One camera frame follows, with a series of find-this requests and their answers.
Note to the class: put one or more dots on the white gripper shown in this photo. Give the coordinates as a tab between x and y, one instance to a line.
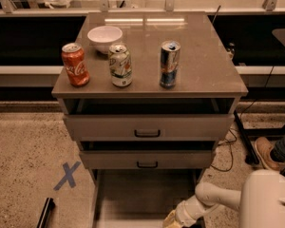
182	215

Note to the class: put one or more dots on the grey bottom drawer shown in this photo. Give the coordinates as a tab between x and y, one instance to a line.
140	198

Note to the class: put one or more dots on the grey drawer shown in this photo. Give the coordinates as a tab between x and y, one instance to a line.
140	198
175	159
129	128

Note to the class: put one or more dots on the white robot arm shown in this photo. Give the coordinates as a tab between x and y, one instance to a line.
260	203

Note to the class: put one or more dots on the grey middle drawer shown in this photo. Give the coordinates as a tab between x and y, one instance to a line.
175	159

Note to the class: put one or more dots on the grey top drawer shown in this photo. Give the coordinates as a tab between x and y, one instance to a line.
129	128

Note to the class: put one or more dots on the grey drawer cabinet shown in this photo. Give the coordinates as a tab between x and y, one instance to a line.
161	94

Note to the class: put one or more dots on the black table leg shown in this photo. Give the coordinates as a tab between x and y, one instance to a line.
251	156

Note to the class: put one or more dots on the blue tape cross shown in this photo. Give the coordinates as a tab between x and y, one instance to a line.
68	176

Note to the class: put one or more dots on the tan shoe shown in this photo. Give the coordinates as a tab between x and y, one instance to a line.
263	149

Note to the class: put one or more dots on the black bar on floor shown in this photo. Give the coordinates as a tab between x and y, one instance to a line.
48	207

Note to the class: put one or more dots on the blue jeans leg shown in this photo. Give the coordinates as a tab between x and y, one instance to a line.
278	152

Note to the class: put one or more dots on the blue silver energy drink can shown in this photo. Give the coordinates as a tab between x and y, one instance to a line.
170	57

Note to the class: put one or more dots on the white green soda can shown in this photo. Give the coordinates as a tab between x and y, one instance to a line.
120	65

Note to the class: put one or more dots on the red cola can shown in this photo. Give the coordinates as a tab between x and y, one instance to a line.
73	56

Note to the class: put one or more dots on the white bowl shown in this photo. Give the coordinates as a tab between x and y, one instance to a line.
103	37

